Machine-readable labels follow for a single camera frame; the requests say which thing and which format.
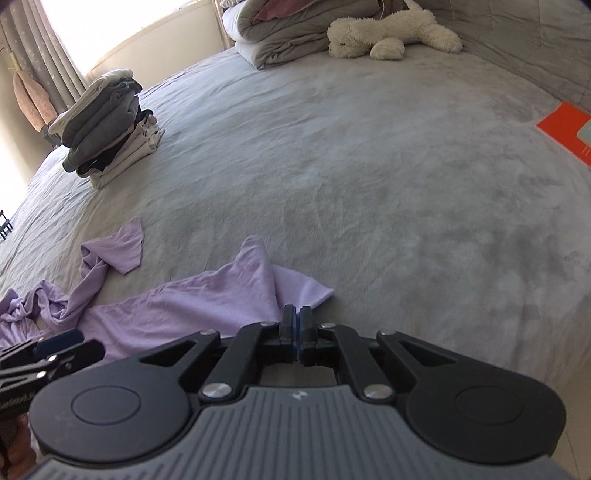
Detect stack of folded clothes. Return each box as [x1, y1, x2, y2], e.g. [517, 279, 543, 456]
[48, 68, 166, 190]

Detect grey star-patterned curtain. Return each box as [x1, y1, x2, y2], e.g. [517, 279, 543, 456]
[0, 0, 89, 148]

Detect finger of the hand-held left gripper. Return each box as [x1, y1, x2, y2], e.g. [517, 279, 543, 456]
[0, 329, 86, 366]
[31, 340, 106, 380]

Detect grey quilted headboard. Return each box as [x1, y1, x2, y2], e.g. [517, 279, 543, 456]
[406, 0, 591, 112]

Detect person's left hand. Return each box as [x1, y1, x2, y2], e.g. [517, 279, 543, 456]
[0, 414, 34, 469]

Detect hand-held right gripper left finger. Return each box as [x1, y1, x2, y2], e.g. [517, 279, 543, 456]
[137, 305, 299, 402]

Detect window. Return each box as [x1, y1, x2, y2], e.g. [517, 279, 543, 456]
[39, 0, 223, 78]

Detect pink hanging towel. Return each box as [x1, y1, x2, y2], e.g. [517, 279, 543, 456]
[12, 69, 59, 133]

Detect grey bed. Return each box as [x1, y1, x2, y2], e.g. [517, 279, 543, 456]
[0, 44, 591, 416]

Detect white plush toy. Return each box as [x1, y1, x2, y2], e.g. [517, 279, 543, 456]
[327, 7, 463, 62]

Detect lavender pants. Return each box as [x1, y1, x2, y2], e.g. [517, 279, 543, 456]
[0, 217, 335, 366]

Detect folded grey duvet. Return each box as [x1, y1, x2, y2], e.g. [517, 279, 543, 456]
[221, 0, 407, 71]

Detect orange book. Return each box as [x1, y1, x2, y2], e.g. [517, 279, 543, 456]
[536, 102, 591, 169]

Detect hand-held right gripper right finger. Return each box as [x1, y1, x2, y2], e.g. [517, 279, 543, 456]
[299, 306, 463, 403]

